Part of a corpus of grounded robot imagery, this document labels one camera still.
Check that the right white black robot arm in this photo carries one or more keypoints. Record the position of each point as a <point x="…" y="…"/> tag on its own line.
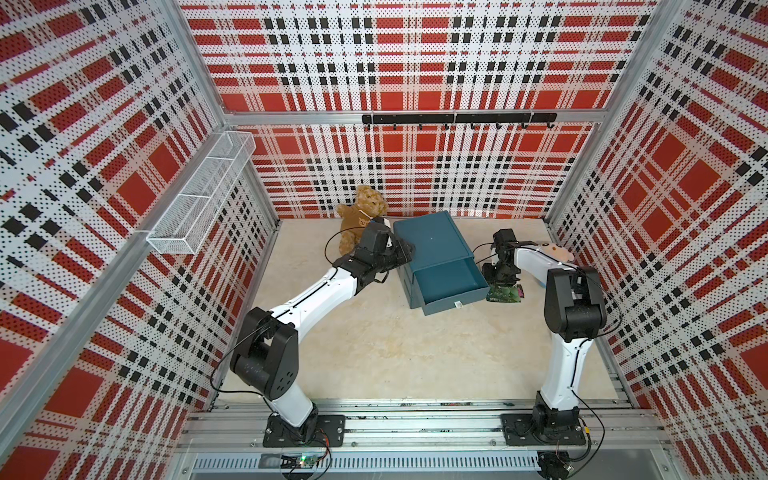
<point x="574" y="312"/>

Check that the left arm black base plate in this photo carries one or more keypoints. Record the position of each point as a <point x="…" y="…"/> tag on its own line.
<point x="318" y="430"/>

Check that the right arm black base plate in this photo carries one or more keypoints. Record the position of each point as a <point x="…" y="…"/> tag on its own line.
<point x="525" y="430"/>

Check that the green white seed bag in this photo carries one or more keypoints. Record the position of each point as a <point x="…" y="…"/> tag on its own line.
<point x="518" y="293"/>

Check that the white wire mesh basket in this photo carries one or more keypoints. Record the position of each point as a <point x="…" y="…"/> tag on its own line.
<point x="184" y="226"/>

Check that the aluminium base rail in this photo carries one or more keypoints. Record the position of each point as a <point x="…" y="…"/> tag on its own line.
<point x="432" y="439"/>

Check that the pink plush doll blue body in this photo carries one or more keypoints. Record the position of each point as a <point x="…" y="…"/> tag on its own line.
<point x="561" y="252"/>

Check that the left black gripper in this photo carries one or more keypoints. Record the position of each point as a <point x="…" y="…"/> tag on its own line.
<point x="403" y="254"/>

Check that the brown teddy bear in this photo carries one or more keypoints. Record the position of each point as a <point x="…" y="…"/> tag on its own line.
<point x="368" y="204"/>

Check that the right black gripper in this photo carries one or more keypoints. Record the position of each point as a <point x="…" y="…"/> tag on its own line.
<point x="487" y="272"/>

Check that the green circuit board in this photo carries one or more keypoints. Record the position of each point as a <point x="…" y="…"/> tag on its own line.
<point x="298" y="462"/>

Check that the dark green seed bag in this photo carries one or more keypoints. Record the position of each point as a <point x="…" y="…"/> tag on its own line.
<point x="501" y="294"/>

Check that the teal drawer cabinet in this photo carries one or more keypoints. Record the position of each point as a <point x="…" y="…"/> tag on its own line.
<point x="436" y="240"/>

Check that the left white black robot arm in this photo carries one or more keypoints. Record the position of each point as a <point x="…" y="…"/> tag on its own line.
<point x="266" y="354"/>

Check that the black hook rail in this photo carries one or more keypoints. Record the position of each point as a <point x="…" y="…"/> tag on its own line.
<point x="521" y="118"/>

